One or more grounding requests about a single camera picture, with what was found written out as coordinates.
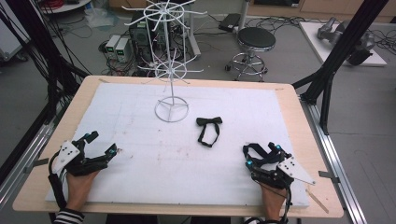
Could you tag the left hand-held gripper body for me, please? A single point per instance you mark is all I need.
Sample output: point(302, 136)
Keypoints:
point(70, 155)

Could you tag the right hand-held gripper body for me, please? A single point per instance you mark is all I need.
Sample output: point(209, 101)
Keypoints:
point(280, 172)

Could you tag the person's left hand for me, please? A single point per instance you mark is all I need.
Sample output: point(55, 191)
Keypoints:
point(79, 189)

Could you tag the thin wooden stick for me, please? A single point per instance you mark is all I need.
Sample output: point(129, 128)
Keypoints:
point(317, 201)

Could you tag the white foam mat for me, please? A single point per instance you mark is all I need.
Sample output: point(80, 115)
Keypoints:
point(162, 174)

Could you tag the grey bench power supply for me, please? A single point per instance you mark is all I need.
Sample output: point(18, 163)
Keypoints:
point(123, 49)
point(112, 45)

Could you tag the black computer tower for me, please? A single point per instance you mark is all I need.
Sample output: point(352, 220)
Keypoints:
point(138, 35)

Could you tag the black round stool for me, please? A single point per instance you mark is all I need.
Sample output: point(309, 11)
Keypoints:
point(257, 39)

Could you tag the white floor board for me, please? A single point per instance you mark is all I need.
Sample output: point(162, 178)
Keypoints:
point(314, 42)

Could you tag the clear plastic bag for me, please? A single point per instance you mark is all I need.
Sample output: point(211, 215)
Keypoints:
point(99, 17)

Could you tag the grey metal desk leg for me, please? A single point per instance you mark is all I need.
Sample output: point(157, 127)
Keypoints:
point(194, 43)

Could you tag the grey robot device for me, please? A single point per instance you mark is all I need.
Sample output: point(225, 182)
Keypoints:
point(328, 29)

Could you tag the white round table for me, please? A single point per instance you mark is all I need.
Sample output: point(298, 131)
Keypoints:
point(67, 6)

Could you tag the black flat box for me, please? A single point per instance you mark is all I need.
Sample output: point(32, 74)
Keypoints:
point(229, 22)

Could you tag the grey metal bracket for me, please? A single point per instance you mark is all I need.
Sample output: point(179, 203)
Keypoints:
point(35, 164)
point(328, 176)

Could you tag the aluminium rail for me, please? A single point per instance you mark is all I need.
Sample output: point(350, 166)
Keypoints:
point(339, 174)
point(31, 149)

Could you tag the black metal frame stand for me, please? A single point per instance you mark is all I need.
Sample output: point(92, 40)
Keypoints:
point(342, 46)

